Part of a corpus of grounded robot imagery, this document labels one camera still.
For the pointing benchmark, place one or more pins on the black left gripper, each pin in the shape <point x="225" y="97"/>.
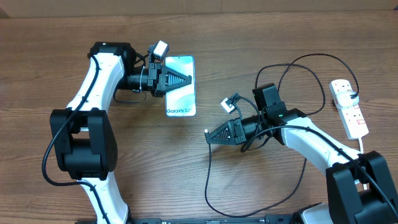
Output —
<point x="165" y="73"/>

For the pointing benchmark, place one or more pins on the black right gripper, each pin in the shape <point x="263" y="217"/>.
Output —
<point x="237" y="135"/>

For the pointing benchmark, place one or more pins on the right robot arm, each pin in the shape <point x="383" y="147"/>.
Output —
<point x="360" y="188"/>

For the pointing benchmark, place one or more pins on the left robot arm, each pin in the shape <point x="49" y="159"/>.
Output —
<point x="83" y="150"/>

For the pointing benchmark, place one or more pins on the white charger plug adapter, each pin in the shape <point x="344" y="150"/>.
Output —
<point x="346" y="99"/>

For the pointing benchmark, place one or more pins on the white power strip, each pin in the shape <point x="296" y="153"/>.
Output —
<point x="352" y="117"/>

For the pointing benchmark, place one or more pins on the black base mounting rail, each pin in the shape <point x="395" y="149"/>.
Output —
<point x="214" y="221"/>

